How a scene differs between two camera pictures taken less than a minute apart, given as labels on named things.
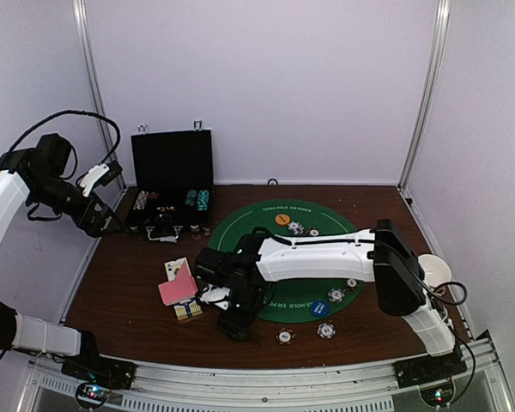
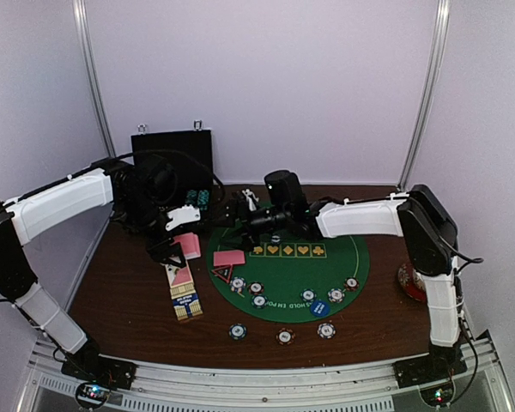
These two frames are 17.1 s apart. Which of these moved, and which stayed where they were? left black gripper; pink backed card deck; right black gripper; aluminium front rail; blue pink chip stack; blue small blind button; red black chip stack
Moved: right black gripper; pink backed card deck; left black gripper
Stayed: aluminium front rail; blue small blind button; blue pink chip stack; red black chip stack
